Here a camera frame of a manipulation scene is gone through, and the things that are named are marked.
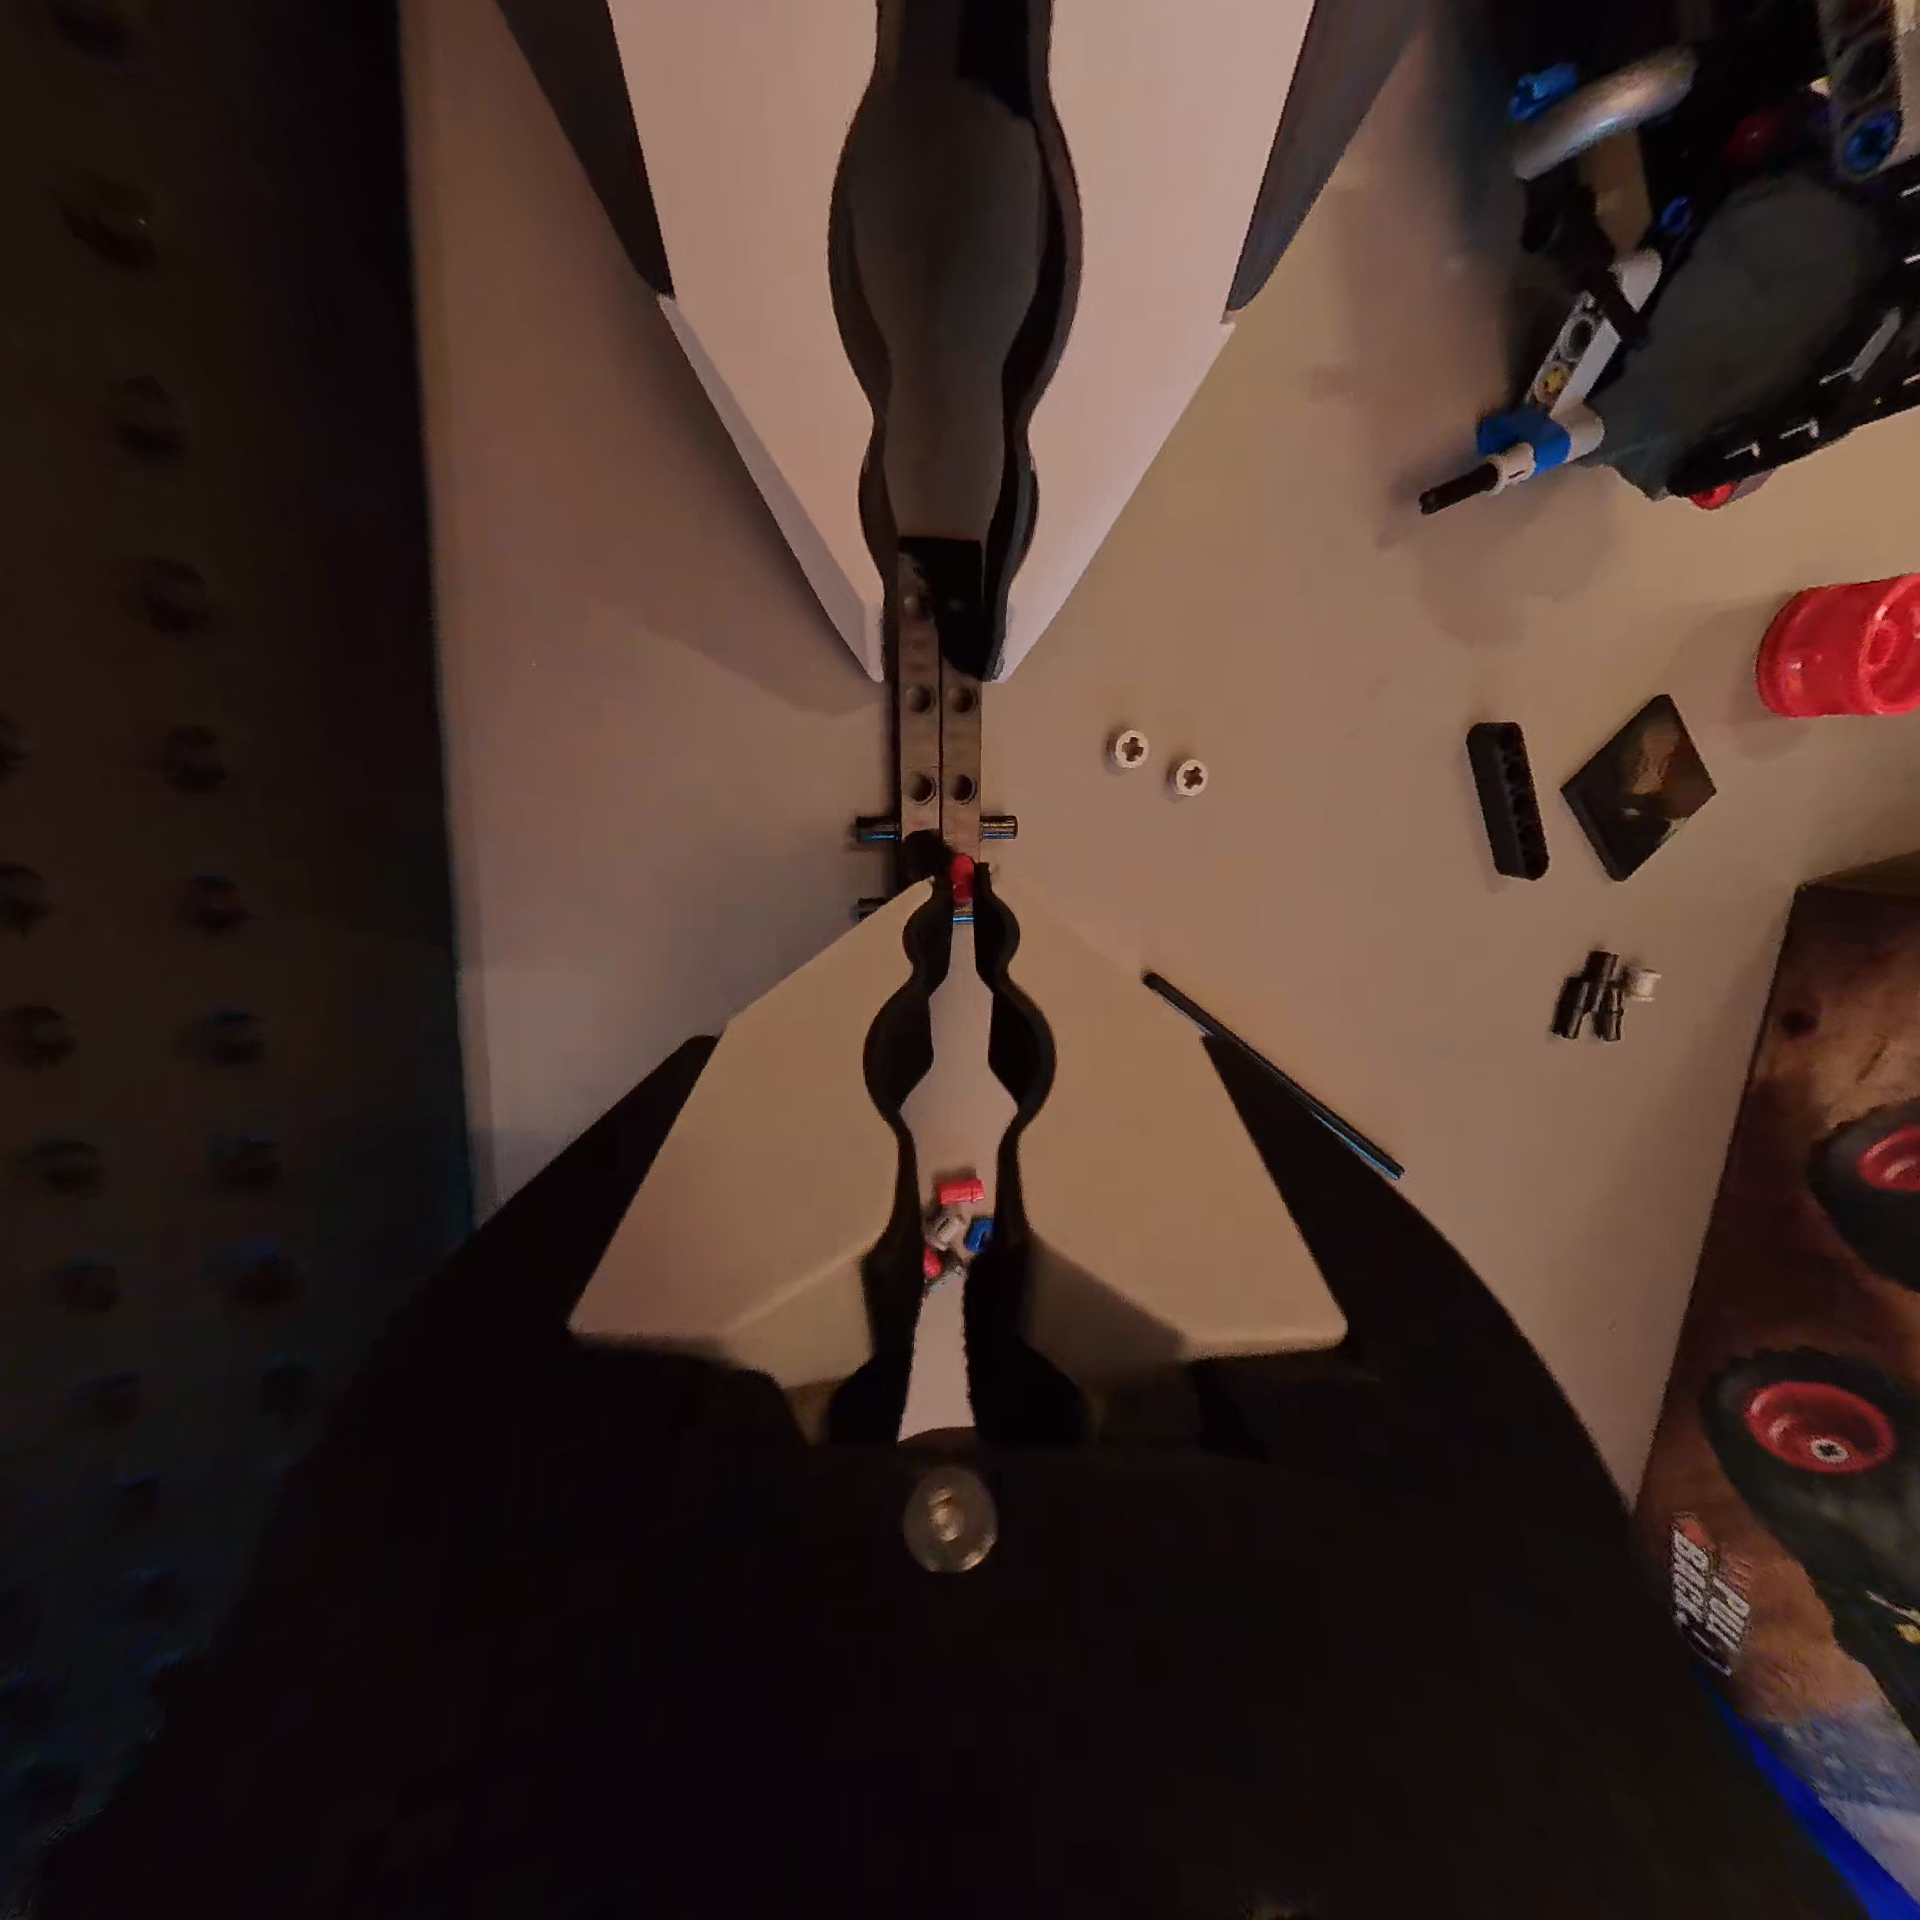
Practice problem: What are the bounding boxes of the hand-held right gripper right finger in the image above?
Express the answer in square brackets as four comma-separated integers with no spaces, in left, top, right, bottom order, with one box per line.
[971,874,1352,1448]

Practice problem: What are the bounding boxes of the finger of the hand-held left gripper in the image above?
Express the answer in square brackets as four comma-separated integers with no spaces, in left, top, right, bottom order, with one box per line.
[603,0,904,688]
[978,0,1320,684]

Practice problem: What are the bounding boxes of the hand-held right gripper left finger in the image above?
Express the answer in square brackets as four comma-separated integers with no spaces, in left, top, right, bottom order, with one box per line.
[564,879,954,1448]

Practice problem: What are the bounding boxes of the toy brick truck model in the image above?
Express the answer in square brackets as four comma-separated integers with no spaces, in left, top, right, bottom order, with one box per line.
[1416,0,1920,517]

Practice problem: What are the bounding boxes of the grey desk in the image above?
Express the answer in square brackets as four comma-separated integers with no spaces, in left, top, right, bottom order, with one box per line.
[397,0,1920,1502]

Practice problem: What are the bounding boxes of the long black axle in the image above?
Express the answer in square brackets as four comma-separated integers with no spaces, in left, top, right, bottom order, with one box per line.
[1142,968,1407,1183]

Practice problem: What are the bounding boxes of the bunch of small black pins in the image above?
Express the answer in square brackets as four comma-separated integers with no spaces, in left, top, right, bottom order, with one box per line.
[1551,949,1631,1045]

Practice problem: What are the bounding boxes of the short black brick beam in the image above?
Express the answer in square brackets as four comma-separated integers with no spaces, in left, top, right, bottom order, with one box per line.
[1466,722,1551,879]

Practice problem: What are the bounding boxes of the black smooth square tile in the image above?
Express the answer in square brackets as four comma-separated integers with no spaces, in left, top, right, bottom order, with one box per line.
[1559,695,1720,884]

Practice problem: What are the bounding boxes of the dark printed toy box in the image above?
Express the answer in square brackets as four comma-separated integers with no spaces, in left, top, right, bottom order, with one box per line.
[1628,855,1920,1920]

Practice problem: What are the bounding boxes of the black perforated panel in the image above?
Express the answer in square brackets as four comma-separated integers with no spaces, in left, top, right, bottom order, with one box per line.
[0,0,501,1877]

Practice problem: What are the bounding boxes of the red toy wheel hub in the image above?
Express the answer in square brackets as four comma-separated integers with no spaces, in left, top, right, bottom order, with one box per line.
[1755,573,1920,719]

